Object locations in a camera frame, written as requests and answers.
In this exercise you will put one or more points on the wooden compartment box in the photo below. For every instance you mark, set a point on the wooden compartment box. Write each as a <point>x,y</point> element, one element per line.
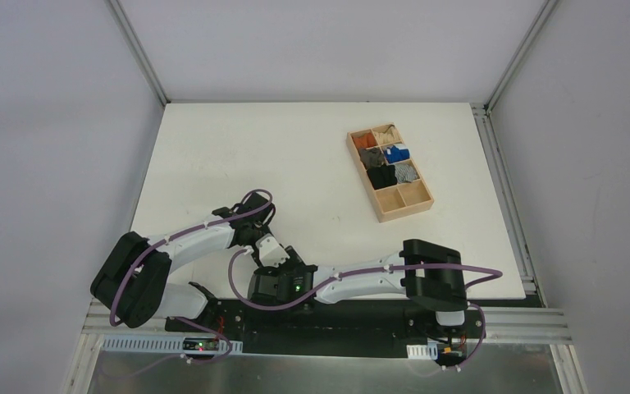
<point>399,201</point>

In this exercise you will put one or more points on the orange rolled underwear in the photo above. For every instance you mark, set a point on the orange rolled underwear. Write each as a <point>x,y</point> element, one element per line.
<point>364,140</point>

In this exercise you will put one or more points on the right white cable duct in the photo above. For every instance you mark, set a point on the right white cable duct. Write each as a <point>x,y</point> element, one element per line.
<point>422,352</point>

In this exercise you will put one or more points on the left white cable duct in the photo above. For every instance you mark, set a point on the left white cable duct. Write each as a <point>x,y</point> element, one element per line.
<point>200,346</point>

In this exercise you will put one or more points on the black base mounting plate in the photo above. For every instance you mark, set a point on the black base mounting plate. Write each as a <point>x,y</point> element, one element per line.
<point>350,328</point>

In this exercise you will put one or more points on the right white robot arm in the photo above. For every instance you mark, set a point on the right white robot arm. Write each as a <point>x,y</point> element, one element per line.
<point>440,290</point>

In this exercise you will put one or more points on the white cable duct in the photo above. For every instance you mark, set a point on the white cable duct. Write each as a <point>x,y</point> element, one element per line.
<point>422,352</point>
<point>200,346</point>

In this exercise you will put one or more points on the black rolled underwear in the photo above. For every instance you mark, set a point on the black rolled underwear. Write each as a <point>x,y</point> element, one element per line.
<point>382,177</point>

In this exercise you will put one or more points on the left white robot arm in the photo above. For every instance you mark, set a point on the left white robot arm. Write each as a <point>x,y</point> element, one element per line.
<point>133,280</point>

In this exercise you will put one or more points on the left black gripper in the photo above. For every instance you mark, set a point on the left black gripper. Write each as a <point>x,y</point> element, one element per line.
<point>248,230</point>

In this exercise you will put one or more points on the grey striped rolled underwear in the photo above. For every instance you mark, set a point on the grey striped rolled underwear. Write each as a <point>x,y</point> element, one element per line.
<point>405,173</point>

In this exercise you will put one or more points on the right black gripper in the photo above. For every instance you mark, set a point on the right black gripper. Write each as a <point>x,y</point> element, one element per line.
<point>267,287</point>

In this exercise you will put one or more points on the beige rolled underwear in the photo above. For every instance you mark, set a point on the beige rolled underwear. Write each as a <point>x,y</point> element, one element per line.
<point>386,134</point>

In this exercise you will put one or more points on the blue rolled underwear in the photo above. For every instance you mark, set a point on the blue rolled underwear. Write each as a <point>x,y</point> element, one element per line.
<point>395,153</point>

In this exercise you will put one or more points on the dark grey rolled underwear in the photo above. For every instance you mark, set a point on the dark grey rolled underwear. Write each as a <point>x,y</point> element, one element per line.
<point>372,157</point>

